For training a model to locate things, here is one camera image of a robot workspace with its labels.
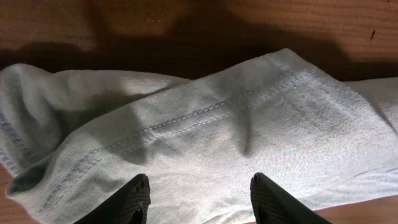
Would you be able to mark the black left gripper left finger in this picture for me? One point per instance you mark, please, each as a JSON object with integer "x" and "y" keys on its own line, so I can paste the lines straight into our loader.
{"x": 129, "y": 205}

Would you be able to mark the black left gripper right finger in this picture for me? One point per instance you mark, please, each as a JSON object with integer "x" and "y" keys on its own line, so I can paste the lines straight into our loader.
{"x": 271, "y": 204}

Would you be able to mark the light blue t-shirt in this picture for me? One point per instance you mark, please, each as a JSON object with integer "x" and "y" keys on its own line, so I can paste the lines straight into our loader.
{"x": 73, "y": 138}

